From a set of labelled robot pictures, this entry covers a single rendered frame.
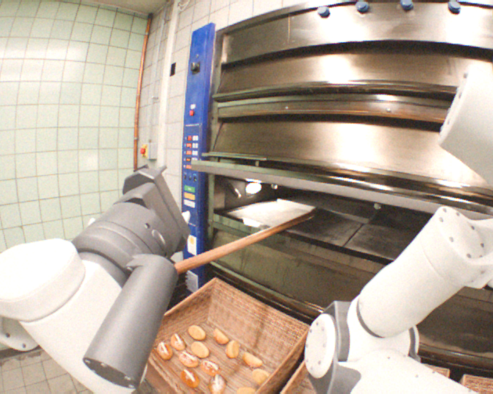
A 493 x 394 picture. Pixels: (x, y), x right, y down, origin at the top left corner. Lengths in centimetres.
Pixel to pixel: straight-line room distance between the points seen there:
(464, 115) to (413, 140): 60
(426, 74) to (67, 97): 183
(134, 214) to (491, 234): 31
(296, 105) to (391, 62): 37
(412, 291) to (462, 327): 73
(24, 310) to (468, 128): 26
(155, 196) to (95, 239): 11
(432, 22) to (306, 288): 104
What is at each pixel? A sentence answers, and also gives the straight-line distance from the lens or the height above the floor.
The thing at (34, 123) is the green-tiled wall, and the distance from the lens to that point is 171.
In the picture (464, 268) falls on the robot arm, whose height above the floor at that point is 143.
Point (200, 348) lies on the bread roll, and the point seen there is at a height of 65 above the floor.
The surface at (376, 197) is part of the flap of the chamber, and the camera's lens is 59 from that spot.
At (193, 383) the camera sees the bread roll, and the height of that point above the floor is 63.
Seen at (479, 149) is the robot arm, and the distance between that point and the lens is 16.
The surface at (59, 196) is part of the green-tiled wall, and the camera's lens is 173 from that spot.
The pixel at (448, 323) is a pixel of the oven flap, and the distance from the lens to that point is 92.
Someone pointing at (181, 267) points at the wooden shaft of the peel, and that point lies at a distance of 60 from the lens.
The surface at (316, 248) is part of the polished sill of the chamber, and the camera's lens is 84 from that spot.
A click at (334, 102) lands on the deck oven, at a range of 80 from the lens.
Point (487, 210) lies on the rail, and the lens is 63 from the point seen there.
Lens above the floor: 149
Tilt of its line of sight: 12 degrees down
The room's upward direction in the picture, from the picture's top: 3 degrees clockwise
